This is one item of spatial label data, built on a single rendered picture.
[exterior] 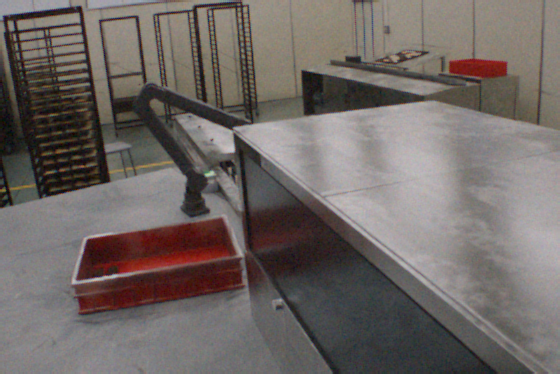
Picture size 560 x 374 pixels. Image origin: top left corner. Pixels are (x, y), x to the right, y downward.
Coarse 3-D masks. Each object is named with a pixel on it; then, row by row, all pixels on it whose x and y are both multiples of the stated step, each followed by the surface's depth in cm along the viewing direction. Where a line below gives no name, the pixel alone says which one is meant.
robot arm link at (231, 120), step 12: (156, 96) 177; (168, 96) 181; (180, 96) 182; (180, 108) 184; (192, 108) 185; (204, 108) 186; (216, 108) 188; (216, 120) 188; (228, 120) 189; (240, 120) 189
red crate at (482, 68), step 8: (456, 64) 496; (464, 64) 485; (472, 64) 474; (480, 64) 463; (488, 64) 463; (496, 64) 468; (504, 64) 472; (456, 72) 498; (464, 72) 487; (472, 72) 476; (480, 72) 466; (488, 72) 466; (496, 72) 470; (504, 72) 474
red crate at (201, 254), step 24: (96, 264) 158; (120, 264) 157; (144, 264) 156; (168, 264) 155; (144, 288) 132; (168, 288) 134; (192, 288) 136; (216, 288) 137; (240, 288) 139; (96, 312) 131
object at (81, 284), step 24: (216, 216) 164; (96, 240) 155; (120, 240) 157; (144, 240) 159; (168, 240) 161; (192, 240) 163; (216, 240) 165; (192, 264) 133; (216, 264) 134; (240, 264) 135; (72, 288) 126; (96, 288) 128; (120, 288) 129
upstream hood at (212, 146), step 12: (180, 120) 334; (192, 120) 330; (204, 120) 326; (192, 132) 293; (204, 132) 290; (216, 132) 288; (192, 144) 283; (204, 144) 262; (216, 144) 260; (228, 144) 258; (204, 156) 244; (216, 156) 241; (228, 156) 243
